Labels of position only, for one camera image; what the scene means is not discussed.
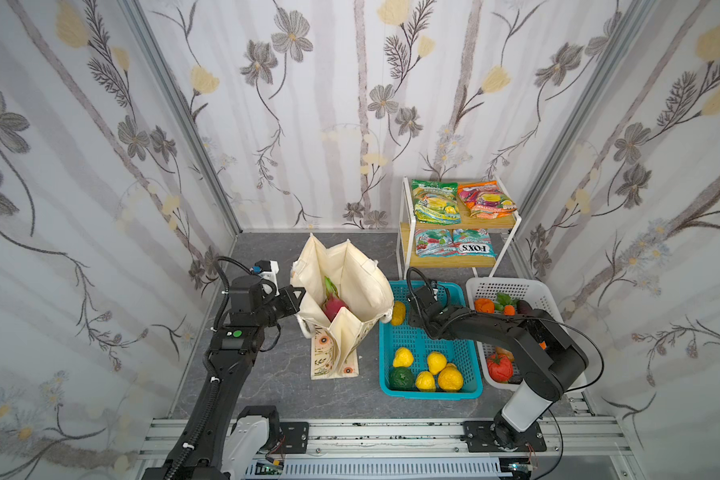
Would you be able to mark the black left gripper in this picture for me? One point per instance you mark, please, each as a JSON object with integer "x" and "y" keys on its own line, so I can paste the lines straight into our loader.
{"x": 288, "y": 301}

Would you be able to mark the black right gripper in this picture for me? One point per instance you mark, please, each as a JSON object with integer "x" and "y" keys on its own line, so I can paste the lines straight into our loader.
{"x": 428, "y": 312}

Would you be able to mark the pink dragon fruit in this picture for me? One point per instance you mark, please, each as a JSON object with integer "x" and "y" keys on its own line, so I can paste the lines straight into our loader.
{"x": 333, "y": 304}

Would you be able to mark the yellow lemon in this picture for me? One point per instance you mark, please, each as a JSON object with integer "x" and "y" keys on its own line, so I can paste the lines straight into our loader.
{"x": 436, "y": 362}
{"x": 403, "y": 358}
{"x": 399, "y": 314}
{"x": 426, "y": 382}

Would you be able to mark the cream floral grocery tote bag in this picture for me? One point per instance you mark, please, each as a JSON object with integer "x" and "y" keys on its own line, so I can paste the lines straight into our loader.
{"x": 362, "y": 286}

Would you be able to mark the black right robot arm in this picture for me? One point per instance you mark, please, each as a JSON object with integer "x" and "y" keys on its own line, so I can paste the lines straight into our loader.
{"x": 548, "y": 358}

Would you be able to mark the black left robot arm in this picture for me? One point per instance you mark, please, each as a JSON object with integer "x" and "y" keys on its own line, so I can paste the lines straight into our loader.
{"x": 214, "y": 444}

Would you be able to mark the green red candy bag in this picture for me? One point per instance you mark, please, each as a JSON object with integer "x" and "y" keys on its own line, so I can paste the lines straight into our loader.
{"x": 434, "y": 243}

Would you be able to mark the Fox's candy bag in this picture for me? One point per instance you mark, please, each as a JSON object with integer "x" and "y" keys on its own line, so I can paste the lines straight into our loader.
{"x": 473, "y": 242}

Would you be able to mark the green snack bag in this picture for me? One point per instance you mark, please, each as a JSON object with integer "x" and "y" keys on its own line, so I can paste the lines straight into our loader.
{"x": 435, "y": 202}

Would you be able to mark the orange snack bag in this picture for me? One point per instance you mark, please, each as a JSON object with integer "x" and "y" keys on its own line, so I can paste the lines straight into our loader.
{"x": 486, "y": 200}

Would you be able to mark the yellow lemon top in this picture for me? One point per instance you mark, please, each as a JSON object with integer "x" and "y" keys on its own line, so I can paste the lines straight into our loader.
{"x": 399, "y": 314}

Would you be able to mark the teal plastic basket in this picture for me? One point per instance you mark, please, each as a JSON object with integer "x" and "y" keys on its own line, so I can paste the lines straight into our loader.
{"x": 414, "y": 366}

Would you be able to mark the orange bell pepper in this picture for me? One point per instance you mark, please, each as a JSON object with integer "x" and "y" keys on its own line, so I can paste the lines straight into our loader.
{"x": 484, "y": 305}

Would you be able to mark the green avocado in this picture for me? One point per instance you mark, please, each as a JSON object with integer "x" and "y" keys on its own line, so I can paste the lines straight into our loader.
{"x": 401, "y": 379}

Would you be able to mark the large yellow citrus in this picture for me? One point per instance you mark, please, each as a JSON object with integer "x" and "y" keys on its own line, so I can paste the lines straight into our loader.
{"x": 450, "y": 379}

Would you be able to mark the white wooden two-tier shelf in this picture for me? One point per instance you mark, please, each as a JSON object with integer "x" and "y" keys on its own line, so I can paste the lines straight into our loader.
{"x": 505, "y": 228}

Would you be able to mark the red tomato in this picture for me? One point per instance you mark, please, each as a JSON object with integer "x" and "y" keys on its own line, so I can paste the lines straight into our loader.
{"x": 500, "y": 368}

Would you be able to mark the purple eggplant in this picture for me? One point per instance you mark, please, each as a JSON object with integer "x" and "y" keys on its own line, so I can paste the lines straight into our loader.
{"x": 523, "y": 307}

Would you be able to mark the white plastic basket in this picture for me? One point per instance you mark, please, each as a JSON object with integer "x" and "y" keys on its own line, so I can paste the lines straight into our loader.
{"x": 534, "y": 292}

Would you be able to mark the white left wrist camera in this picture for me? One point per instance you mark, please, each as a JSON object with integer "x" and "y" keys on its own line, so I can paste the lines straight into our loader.
{"x": 268, "y": 270}

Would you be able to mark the aluminium mounting rail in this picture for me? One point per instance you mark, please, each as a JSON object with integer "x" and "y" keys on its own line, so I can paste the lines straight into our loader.
{"x": 584, "y": 447}

